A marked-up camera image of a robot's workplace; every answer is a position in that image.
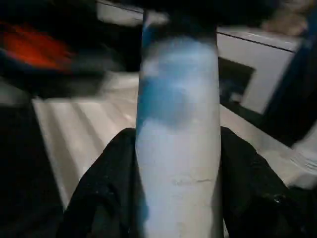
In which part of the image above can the white glass-door cabinet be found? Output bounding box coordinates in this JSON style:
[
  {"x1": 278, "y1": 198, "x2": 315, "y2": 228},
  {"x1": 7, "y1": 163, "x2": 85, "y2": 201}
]
[{"x1": 95, "y1": 0, "x2": 304, "y2": 115}]

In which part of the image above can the white plastic table top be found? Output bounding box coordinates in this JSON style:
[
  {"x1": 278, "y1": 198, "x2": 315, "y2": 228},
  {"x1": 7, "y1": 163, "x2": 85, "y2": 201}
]
[{"x1": 32, "y1": 71, "x2": 317, "y2": 206}]

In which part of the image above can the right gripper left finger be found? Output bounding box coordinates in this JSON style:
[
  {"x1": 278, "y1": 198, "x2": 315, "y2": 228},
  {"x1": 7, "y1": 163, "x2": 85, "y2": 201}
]
[{"x1": 55, "y1": 127, "x2": 147, "y2": 238}]

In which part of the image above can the beige plush toy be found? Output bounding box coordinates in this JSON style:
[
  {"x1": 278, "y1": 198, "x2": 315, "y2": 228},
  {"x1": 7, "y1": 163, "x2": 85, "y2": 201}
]
[{"x1": 261, "y1": 4, "x2": 309, "y2": 35}]

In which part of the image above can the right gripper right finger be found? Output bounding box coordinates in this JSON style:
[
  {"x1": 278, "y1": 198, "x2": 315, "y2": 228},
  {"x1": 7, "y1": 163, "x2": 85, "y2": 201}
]
[{"x1": 217, "y1": 126, "x2": 317, "y2": 238}]

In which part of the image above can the black work mat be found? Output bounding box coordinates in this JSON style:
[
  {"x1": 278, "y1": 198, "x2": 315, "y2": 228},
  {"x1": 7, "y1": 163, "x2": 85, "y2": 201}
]
[{"x1": 0, "y1": 99, "x2": 317, "y2": 238}]

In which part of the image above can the orange fabric item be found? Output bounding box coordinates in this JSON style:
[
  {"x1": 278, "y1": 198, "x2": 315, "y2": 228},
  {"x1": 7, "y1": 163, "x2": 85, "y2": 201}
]
[{"x1": 0, "y1": 22, "x2": 75, "y2": 70}]

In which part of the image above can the large black case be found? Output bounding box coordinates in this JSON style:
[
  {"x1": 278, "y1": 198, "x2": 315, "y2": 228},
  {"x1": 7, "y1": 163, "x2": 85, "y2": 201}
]
[{"x1": 262, "y1": 0, "x2": 317, "y2": 147}]

